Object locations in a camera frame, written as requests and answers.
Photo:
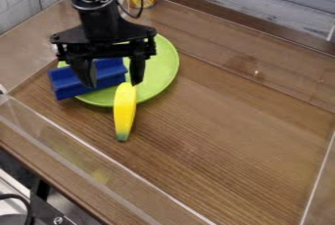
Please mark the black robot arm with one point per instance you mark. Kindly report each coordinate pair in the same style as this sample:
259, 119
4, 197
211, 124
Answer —
105, 36

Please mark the black metal bracket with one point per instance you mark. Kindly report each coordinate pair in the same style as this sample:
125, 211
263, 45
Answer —
46, 214

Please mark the yellow toy banana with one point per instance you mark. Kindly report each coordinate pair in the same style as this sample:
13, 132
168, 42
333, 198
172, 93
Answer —
125, 110

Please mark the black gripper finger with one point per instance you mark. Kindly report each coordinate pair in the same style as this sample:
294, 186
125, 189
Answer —
85, 71
138, 69

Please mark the blue plastic block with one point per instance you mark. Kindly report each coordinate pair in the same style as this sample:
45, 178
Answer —
68, 86

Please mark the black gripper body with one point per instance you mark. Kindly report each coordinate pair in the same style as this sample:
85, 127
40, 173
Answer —
104, 35

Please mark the green round plate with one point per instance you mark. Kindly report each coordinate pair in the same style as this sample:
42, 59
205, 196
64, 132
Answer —
162, 69

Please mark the clear acrylic tray wall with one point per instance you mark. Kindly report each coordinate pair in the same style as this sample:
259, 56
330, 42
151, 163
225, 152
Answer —
230, 147

